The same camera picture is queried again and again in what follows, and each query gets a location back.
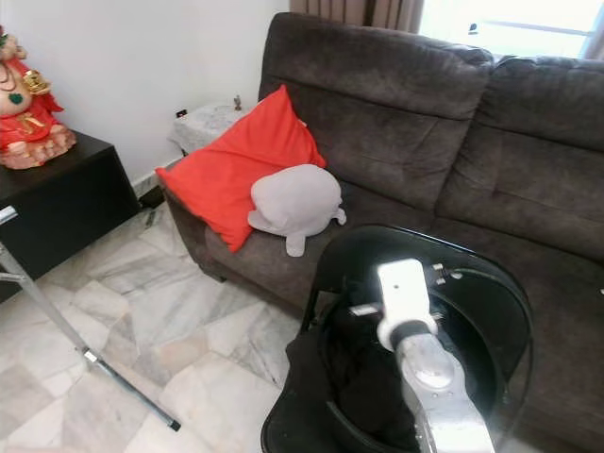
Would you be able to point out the small brass figurine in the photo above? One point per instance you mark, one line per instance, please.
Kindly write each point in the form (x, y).
(238, 102)

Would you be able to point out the brown curtain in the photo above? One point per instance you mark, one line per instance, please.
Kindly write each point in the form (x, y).
(354, 13)

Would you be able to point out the grey plush pillow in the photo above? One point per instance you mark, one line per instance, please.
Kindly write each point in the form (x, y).
(297, 200)

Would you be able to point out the black low tv console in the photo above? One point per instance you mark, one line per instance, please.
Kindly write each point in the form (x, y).
(57, 208)

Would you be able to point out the black shirt red trim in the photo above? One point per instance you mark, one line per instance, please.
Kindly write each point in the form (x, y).
(349, 377)

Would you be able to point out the dark brown fabric sofa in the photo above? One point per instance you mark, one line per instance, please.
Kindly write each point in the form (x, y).
(434, 142)

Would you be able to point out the bright window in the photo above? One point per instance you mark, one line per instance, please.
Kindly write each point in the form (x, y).
(510, 24)

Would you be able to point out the side table lace cloth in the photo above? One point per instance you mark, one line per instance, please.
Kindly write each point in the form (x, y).
(208, 123)

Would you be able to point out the red square cushion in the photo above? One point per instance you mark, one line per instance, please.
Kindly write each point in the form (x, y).
(226, 170)

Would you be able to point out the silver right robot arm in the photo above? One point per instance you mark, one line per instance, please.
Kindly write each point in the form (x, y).
(444, 396)

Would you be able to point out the silver metal clothes rack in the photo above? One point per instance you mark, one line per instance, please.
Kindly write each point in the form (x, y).
(90, 357)

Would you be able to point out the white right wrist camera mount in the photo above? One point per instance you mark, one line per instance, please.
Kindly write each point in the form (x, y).
(406, 293)

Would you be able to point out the red laughing buddha statue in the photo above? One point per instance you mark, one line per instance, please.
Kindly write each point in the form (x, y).
(33, 123)

